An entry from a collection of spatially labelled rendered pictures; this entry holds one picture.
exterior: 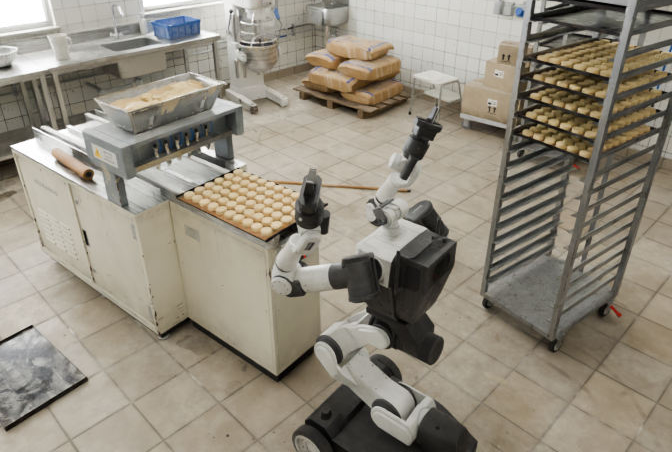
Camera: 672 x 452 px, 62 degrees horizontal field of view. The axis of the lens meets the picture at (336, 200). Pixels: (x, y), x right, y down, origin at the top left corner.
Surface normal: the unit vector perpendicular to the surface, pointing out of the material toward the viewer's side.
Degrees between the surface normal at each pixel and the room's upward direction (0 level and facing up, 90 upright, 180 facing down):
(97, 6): 90
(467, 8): 90
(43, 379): 0
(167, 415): 0
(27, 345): 0
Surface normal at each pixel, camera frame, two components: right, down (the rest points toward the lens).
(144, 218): 0.78, 0.30
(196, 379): 0.00, -0.87
